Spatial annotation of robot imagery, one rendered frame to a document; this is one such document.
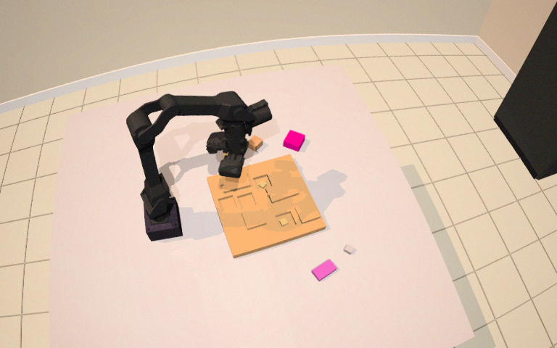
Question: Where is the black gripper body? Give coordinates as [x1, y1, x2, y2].
[218, 123, 252, 178]

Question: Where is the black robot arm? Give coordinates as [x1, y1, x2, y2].
[126, 91, 272, 225]

